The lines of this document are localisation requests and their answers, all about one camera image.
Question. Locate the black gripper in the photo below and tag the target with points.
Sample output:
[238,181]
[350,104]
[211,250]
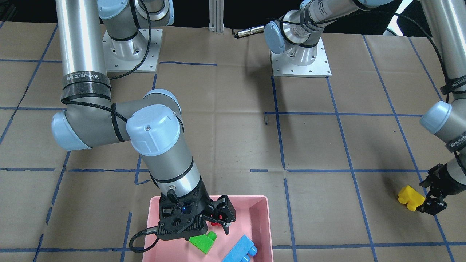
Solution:
[445,181]
[205,201]

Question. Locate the blue toy block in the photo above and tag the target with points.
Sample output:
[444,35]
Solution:
[243,251]

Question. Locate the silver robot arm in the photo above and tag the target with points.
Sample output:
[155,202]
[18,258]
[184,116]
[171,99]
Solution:
[154,125]
[336,151]

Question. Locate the pink plastic box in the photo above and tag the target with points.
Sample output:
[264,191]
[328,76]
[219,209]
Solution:
[252,220]

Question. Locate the yellow toy block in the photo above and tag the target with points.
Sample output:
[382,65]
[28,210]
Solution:
[410,197]

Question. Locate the green toy block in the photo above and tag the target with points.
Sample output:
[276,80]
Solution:
[204,242]

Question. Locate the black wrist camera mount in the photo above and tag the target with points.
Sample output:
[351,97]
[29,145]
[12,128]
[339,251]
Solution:
[182,219]

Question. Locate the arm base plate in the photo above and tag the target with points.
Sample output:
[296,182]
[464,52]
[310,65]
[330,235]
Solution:
[302,62]
[123,56]

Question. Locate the aluminium frame post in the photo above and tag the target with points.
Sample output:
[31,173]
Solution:
[216,16]

